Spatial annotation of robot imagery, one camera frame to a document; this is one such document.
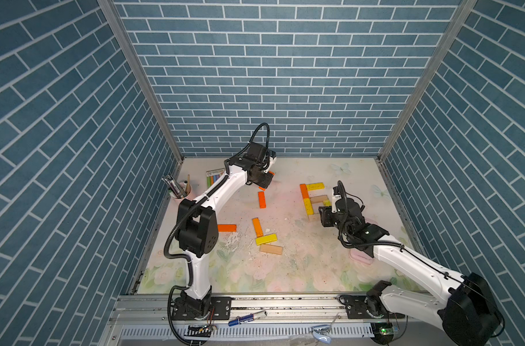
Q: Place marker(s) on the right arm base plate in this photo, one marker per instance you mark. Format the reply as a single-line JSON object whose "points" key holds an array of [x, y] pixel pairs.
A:
{"points": [[364, 307]]}

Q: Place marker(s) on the highlighter marker pack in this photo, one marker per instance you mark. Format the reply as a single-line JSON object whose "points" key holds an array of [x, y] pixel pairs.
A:
{"points": [[212, 176]]}

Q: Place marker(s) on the aluminium front rail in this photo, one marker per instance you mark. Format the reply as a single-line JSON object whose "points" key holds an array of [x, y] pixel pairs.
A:
{"points": [[281, 308]]}

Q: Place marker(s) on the green led circuit board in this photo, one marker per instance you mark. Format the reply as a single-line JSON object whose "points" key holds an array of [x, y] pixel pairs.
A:
{"points": [[382, 333]]}

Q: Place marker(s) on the amber orange block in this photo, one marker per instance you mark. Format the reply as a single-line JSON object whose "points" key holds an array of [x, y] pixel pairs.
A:
{"points": [[258, 228]]}

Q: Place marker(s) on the pink pen holder cup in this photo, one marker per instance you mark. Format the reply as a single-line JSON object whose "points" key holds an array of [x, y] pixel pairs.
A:
{"points": [[179, 190]]}

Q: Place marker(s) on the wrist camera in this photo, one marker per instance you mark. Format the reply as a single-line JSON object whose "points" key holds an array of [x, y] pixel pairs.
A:
{"points": [[269, 160], [337, 203]]}

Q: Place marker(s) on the blue white tape dispenser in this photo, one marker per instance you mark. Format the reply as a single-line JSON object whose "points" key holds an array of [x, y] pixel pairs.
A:
{"points": [[321, 333]]}

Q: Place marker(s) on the pink plastic tray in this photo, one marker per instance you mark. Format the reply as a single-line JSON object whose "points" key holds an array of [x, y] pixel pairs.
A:
{"points": [[360, 257]]}

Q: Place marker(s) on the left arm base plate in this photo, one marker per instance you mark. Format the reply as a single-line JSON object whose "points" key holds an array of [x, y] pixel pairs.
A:
{"points": [[189, 309]]}

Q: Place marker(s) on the natural wood block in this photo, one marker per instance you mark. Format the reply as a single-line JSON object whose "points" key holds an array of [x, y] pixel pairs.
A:
{"points": [[271, 249], [319, 199], [314, 217]]}

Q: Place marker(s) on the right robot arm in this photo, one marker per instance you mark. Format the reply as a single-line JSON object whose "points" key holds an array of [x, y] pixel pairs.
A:
{"points": [[460, 305]]}

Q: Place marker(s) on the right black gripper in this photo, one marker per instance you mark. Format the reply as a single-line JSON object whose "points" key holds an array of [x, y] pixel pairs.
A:
{"points": [[325, 215]]}

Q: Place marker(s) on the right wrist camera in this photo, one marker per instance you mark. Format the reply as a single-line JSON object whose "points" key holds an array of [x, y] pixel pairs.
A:
{"points": [[337, 203]]}

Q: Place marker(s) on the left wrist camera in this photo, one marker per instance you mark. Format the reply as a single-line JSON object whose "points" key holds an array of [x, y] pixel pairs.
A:
{"points": [[269, 160]]}

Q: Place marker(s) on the orange block top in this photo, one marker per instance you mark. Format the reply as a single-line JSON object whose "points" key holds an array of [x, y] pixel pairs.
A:
{"points": [[304, 191]]}

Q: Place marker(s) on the blue screwdriver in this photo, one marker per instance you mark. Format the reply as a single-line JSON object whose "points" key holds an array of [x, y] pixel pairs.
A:
{"points": [[247, 318]]}

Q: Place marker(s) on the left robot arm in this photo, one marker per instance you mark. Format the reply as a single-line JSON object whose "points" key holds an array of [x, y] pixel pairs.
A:
{"points": [[196, 231]]}

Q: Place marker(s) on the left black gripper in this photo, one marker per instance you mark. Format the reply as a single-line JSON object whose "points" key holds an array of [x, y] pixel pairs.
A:
{"points": [[267, 180]]}

